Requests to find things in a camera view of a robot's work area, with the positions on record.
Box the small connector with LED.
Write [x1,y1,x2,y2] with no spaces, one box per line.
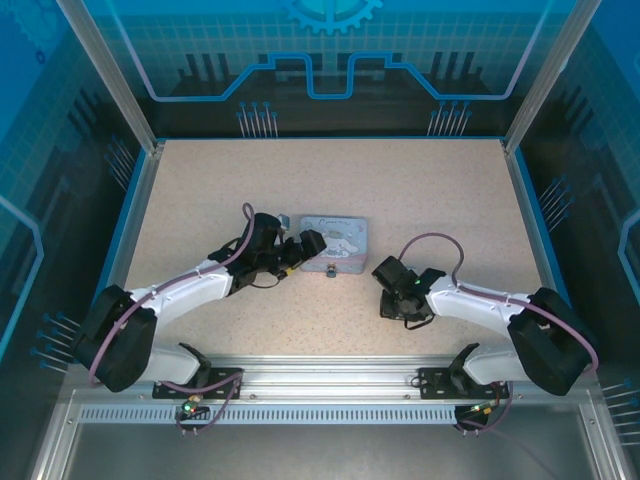
[468,399,502,418]
[180,394,210,419]

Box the aluminium bottom tray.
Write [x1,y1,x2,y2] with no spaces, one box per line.
[29,387,640,480]

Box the thin black camera cable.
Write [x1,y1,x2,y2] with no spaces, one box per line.
[403,312,435,332]
[247,269,294,292]

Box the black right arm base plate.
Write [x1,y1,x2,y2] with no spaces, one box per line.
[417,367,514,401]

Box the aluminium mounting rail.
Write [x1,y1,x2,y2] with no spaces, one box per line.
[67,353,597,402]

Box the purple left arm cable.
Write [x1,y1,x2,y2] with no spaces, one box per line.
[88,202,259,389]

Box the slotted grey cable duct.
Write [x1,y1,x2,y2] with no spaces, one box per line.
[77,403,501,427]

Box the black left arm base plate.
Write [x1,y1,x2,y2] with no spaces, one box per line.
[152,367,246,401]

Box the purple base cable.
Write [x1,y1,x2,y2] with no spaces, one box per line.
[453,379,517,437]
[158,372,246,435]

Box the aluminium frame post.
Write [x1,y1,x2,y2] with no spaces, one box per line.
[501,0,587,155]
[53,0,167,154]

